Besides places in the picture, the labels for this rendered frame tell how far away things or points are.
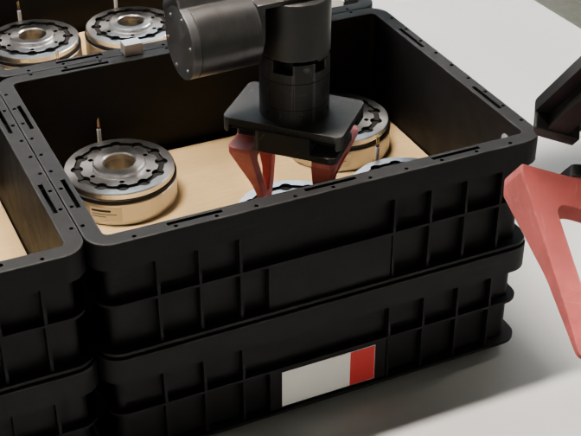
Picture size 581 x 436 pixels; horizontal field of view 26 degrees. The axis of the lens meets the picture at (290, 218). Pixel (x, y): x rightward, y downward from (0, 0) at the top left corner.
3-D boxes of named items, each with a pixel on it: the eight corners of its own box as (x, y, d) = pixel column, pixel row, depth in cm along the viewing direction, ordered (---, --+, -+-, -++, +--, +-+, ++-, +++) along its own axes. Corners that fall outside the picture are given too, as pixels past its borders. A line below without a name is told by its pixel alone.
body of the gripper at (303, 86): (341, 158, 100) (343, 75, 96) (221, 136, 103) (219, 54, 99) (364, 119, 105) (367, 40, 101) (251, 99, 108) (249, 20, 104)
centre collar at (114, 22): (144, 13, 144) (144, 8, 143) (159, 29, 140) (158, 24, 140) (103, 21, 142) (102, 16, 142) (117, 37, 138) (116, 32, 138)
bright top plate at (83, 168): (150, 134, 121) (150, 129, 121) (191, 183, 114) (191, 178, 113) (49, 158, 117) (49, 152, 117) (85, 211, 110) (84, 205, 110)
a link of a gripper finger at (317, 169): (333, 241, 105) (335, 144, 99) (252, 225, 107) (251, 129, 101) (357, 199, 110) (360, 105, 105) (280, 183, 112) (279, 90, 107)
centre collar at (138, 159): (135, 148, 118) (134, 142, 118) (154, 172, 114) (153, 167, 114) (85, 160, 116) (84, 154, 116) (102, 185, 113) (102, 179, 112)
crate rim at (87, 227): (378, 26, 130) (379, 4, 129) (545, 161, 107) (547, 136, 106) (-4, 103, 116) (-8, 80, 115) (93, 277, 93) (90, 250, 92)
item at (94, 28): (158, 4, 147) (158, 0, 146) (188, 38, 139) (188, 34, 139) (74, 20, 143) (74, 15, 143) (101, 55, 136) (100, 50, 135)
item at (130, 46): (138, 48, 120) (137, 36, 120) (143, 54, 119) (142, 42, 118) (120, 51, 120) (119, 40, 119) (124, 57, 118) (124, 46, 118)
